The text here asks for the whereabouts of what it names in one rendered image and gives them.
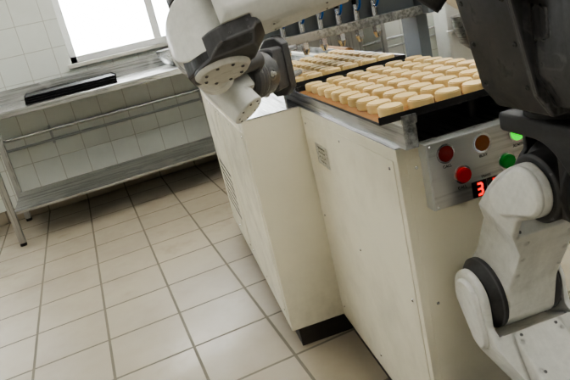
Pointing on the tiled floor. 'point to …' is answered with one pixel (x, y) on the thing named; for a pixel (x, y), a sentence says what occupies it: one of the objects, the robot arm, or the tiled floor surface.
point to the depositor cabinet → (281, 213)
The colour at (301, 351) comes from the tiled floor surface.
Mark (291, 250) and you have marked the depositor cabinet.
